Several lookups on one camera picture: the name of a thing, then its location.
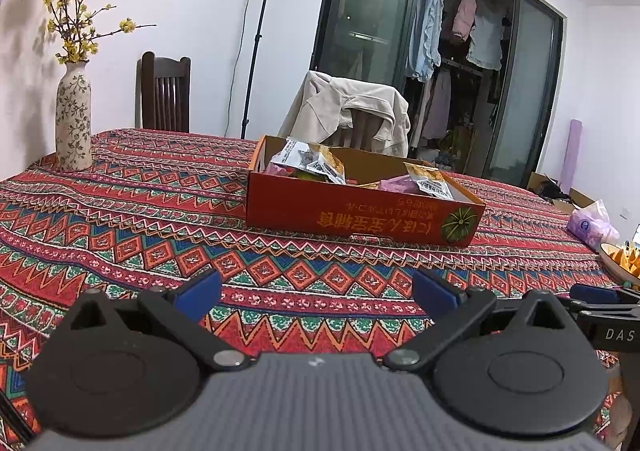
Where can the plate of orange fruit slices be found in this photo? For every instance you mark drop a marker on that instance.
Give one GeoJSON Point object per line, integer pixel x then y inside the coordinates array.
{"type": "Point", "coordinates": [620, 261]}

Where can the open brown cardboard carton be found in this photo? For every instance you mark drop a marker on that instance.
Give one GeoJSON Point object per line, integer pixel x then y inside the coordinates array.
{"type": "Point", "coordinates": [575, 196]}

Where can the grey white snack packet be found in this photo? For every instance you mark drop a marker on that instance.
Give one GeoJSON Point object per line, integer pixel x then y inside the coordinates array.
{"type": "Point", "coordinates": [292, 153]}

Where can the light blue hanging shirt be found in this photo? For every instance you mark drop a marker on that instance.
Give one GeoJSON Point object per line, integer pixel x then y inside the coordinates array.
{"type": "Point", "coordinates": [425, 31]}

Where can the beige jacket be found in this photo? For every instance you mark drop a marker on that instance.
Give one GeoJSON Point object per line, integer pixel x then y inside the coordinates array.
{"type": "Point", "coordinates": [330, 101]}

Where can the pink hanging garment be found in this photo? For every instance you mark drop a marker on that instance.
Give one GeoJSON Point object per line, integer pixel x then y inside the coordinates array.
{"type": "Point", "coordinates": [465, 16]}

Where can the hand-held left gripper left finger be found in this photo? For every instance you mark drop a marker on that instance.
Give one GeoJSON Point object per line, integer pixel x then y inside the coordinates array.
{"type": "Point", "coordinates": [200, 293]}

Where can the white hanging shirt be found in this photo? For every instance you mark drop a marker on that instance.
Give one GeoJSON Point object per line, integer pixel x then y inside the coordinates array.
{"type": "Point", "coordinates": [485, 43]}

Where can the orange cardboard box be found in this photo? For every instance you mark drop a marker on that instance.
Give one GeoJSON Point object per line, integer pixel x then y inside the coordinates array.
{"type": "Point", "coordinates": [325, 216]}

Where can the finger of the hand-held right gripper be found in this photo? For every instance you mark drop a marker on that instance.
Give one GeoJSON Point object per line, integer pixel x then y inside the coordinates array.
{"type": "Point", "coordinates": [595, 294]}

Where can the floral ceramic vase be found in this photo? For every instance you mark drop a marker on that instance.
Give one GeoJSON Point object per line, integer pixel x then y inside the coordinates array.
{"type": "Point", "coordinates": [74, 121]}

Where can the orange white snack packet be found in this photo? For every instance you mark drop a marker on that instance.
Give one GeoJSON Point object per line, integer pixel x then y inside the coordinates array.
{"type": "Point", "coordinates": [430, 181]}
{"type": "Point", "coordinates": [330, 166]}

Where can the red patterned tablecloth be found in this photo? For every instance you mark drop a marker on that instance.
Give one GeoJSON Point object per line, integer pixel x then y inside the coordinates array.
{"type": "Point", "coordinates": [150, 211]}

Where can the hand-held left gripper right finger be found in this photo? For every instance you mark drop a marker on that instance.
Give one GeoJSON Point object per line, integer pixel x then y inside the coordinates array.
{"type": "Point", "coordinates": [435, 287]}

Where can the purple plastic bag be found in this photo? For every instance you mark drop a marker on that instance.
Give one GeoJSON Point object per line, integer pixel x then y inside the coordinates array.
{"type": "Point", "coordinates": [592, 226]}

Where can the yellow flower branches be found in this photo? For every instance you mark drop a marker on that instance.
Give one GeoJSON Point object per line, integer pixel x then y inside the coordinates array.
{"type": "Point", "coordinates": [75, 48]}

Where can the dark wooden chair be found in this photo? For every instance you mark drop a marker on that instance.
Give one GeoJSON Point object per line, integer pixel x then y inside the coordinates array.
{"type": "Point", "coordinates": [147, 91]}

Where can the brown wooden chair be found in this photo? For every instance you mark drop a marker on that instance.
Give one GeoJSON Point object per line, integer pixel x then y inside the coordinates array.
{"type": "Point", "coordinates": [367, 128]}

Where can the pink snack packet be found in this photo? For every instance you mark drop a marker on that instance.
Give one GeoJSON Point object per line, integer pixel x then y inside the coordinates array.
{"type": "Point", "coordinates": [277, 170]}
{"type": "Point", "coordinates": [397, 185]}

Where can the pale pink hanging clothes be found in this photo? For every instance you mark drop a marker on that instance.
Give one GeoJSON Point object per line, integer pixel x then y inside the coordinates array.
{"type": "Point", "coordinates": [440, 103]}

